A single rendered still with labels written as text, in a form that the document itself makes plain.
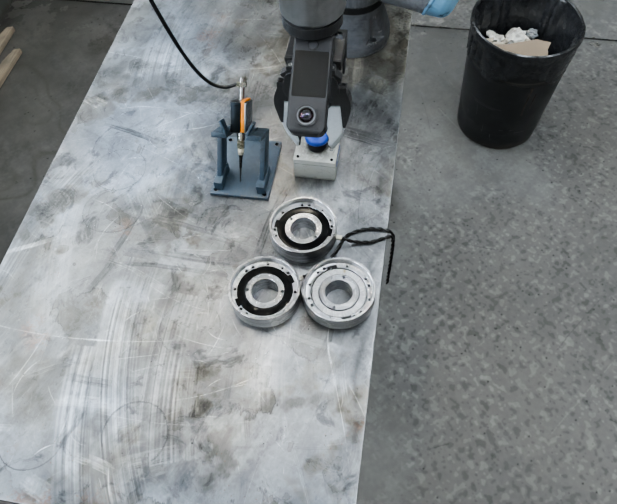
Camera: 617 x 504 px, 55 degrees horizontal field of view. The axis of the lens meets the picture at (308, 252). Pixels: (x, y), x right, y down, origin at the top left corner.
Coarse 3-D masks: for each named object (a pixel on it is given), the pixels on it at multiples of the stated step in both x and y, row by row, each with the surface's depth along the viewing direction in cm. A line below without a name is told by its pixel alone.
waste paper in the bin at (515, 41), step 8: (488, 32) 193; (512, 32) 190; (520, 32) 190; (528, 32) 192; (536, 32) 192; (496, 40) 189; (504, 40) 188; (512, 40) 190; (520, 40) 190; (528, 40) 190; (536, 40) 181; (504, 48) 183; (512, 48) 183; (520, 48) 182; (528, 48) 182; (536, 48) 182; (544, 48) 181
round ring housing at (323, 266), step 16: (320, 272) 88; (368, 272) 86; (304, 288) 85; (320, 288) 86; (336, 288) 89; (352, 288) 86; (368, 288) 86; (304, 304) 86; (336, 304) 85; (352, 304) 85; (368, 304) 84; (320, 320) 83; (336, 320) 82; (352, 320) 82
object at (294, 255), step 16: (288, 208) 94; (320, 208) 94; (272, 224) 92; (288, 224) 92; (304, 224) 95; (320, 224) 92; (336, 224) 91; (272, 240) 91; (304, 240) 91; (288, 256) 90; (304, 256) 89; (320, 256) 90
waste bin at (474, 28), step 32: (480, 0) 183; (512, 0) 189; (544, 0) 186; (480, 32) 175; (544, 32) 192; (576, 32) 178; (480, 64) 181; (512, 64) 172; (544, 64) 171; (480, 96) 190; (512, 96) 183; (544, 96) 186; (480, 128) 201; (512, 128) 196
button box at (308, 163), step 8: (304, 144) 99; (296, 152) 98; (304, 152) 98; (312, 152) 98; (320, 152) 98; (328, 152) 98; (336, 152) 98; (296, 160) 97; (304, 160) 97; (312, 160) 97; (320, 160) 97; (328, 160) 97; (336, 160) 98; (296, 168) 99; (304, 168) 99; (312, 168) 98; (320, 168) 98; (328, 168) 98; (336, 168) 100; (296, 176) 101; (304, 176) 101; (312, 176) 100; (320, 176) 100; (328, 176) 99
